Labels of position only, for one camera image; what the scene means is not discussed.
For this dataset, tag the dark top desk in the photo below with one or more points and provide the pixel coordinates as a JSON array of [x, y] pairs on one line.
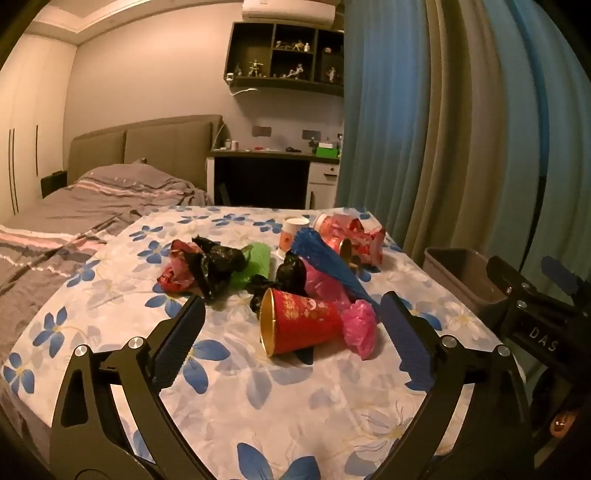
[[258, 154]]

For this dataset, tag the large red paper cup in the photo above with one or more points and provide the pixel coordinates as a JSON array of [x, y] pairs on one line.
[[309, 323]]

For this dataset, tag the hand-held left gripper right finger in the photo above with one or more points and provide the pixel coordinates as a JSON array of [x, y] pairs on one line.
[[411, 341]]

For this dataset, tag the blue floral bedsheet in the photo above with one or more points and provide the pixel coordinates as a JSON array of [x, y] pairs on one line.
[[277, 406]]

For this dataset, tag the white drawer cabinet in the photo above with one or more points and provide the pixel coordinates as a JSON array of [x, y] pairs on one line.
[[323, 180]]

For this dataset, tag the grey striped duvet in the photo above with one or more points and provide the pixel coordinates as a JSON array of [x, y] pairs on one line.
[[69, 221]]

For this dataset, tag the beige curtain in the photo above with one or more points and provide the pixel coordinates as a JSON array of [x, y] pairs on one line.
[[461, 138]]

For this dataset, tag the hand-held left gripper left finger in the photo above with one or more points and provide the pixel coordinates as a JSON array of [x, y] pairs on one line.
[[178, 341]]

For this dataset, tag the green box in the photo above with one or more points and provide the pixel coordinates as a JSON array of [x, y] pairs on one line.
[[327, 151]]

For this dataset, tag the white red paper cup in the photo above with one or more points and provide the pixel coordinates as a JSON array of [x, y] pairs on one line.
[[321, 222], [293, 235]]

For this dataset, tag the brown waste bin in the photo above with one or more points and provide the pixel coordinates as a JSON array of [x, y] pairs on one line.
[[457, 277]]

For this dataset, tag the group of small figurines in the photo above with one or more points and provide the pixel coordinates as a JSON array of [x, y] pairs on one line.
[[295, 71]]

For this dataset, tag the red plastic wrapper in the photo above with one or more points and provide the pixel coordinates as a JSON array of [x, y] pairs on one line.
[[178, 272]]

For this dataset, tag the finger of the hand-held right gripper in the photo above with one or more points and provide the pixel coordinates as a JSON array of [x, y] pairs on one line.
[[558, 273], [503, 272]]

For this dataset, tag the dark wall shelf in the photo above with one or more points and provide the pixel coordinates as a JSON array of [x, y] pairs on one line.
[[249, 46]]

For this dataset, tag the brown padded headboard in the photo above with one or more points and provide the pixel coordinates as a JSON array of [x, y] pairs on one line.
[[157, 138]]

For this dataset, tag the blue curtain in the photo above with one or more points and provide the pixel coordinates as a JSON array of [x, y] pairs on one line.
[[388, 115], [549, 92]]

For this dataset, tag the black plastic bag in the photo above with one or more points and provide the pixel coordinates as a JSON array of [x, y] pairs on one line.
[[217, 265], [291, 274]]

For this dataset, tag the large red plastic bag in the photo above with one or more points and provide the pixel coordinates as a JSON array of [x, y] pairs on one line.
[[364, 240]]

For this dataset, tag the white wardrobe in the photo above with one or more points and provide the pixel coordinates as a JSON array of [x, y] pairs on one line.
[[27, 115]]

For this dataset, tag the green foam net sleeve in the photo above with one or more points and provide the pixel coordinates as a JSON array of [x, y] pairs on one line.
[[256, 263]]

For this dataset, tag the pink plastic bag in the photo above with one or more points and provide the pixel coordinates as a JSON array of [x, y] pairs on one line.
[[360, 327]]

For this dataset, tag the white air conditioner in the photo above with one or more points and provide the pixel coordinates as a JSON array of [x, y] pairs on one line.
[[288, 11]]

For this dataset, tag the red gold paper cup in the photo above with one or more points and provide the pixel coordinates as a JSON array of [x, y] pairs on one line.
[[339, 247]]

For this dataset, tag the blue plastic bag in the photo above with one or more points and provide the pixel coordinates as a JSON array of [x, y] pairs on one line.
[[323, 258]]

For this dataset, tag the wall socket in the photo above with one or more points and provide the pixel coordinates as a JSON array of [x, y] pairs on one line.
[[311, 134], [262, 131]]

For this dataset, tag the black nightstand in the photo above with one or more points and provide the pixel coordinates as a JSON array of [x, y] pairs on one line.
[[53, 183]]

